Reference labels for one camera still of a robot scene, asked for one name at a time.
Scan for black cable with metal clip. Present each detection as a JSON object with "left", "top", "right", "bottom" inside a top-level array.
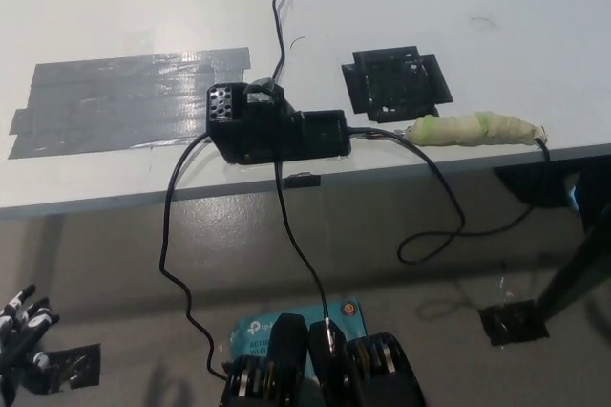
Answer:
[{"left": 274, "top": 161, "right": 335, "bottom": 332}]

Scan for grey table leg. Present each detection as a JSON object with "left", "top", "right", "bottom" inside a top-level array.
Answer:
[{"left": 40, "top": 214, "right": 67, "bottom": 303}]

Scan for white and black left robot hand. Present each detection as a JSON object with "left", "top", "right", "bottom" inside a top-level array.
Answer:
[{"left": 0, "top": 284, "right": 61, "bottom": 396}]

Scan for black square tape patch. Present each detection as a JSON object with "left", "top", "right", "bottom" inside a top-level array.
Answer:
[{"left": 340, "top": 45, "right": 453, "bottom": 123}]

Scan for thin black wire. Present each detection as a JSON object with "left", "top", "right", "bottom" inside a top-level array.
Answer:
[{"left": 270, "top": 0, "right": 293, "bottom": 81}]

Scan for black soldering iron cable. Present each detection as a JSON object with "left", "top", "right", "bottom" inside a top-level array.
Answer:
[{"left": 348, "top": 125, "right": 553, "bottom": 266}]

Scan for soldering iron with taped handle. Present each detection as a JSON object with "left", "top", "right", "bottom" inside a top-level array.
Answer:
[{"left": 362, "top": 110, "right": 548, "bottom": 147}]

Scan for black soldering station base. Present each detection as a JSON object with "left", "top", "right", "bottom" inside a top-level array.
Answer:
[{"left": 205, "top": 77, "right": 353, "bottom": 167}]

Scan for black stand pole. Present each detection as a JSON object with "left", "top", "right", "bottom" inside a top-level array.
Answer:
[{"left": 534, "top": 172, "right": 611, "bottom": 322}]

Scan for teal router box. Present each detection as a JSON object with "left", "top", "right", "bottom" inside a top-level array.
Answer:
[{"left": 227, "top": 296, "right": 369, "bottom": 365}]

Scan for large grey duct tape patch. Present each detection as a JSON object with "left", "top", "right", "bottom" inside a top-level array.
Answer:
[{"left": 8, "top": 47, "right": 253, "bottom": 161}]

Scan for small black tape strip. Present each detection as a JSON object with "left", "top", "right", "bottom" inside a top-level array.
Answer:
[{"left": 284, "top": 173, "right": 321, "bottom": 189}]

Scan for thick black power cable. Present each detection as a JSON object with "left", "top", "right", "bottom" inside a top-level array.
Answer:
[{"left": 157, "top": 133, "right": 230, "bottom": 382}]

